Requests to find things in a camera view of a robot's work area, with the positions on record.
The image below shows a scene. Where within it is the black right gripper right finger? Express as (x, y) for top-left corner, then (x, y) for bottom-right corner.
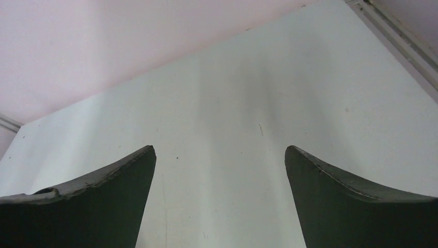
(285, 146), (437, 247)

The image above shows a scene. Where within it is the aluminium frame rail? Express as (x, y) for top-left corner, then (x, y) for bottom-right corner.
(0, 114), (23, 133)
(345, 1), (437, 102)

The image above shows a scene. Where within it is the aluminium frame rail left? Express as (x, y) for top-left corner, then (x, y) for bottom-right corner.
(0, 114), (23, 133)

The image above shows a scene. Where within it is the aluminium frame rail right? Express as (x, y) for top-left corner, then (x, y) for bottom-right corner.
(345, 1), (437, 102)

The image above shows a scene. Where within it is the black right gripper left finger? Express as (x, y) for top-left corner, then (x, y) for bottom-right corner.
(1, 145), (157, 247)

